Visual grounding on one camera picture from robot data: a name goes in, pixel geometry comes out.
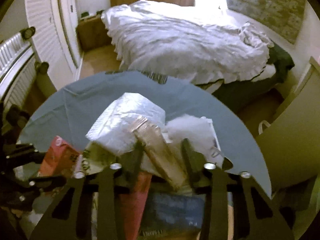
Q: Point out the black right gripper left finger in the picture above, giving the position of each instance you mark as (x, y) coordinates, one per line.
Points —
(69, 216)

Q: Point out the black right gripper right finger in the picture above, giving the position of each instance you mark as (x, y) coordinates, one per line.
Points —
(234, 202)

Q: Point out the white fluffy sock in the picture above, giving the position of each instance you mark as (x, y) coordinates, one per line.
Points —
(192, 128)

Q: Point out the red snack box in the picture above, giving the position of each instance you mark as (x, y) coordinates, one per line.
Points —
(60, 159)

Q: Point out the white bedside cabinet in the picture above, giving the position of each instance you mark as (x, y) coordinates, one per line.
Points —
(290, 146)

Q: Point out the blue printed packet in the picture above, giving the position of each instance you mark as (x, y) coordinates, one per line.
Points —
(169, 214)

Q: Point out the white purple box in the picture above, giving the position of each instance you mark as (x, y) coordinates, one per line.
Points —
(213, 154)

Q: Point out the grey blue table cloth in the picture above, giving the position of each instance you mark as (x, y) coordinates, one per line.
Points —
(72, 110)

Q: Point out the white crumpled plastic bag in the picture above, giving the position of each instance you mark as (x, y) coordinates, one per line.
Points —
(111, 130)

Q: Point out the white radiator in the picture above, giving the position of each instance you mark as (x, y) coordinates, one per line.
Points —
(17, 71)

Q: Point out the dark green blanket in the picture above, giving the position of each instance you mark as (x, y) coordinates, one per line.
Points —
(282, 61)

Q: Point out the brown wooden nightstand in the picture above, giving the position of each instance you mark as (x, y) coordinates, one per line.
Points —
(92, 33)

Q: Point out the white rumpled duvet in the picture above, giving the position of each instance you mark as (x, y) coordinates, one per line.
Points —
(187, 43)

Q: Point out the patterned grey window curtain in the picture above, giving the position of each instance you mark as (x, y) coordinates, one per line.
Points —
(285, 17)

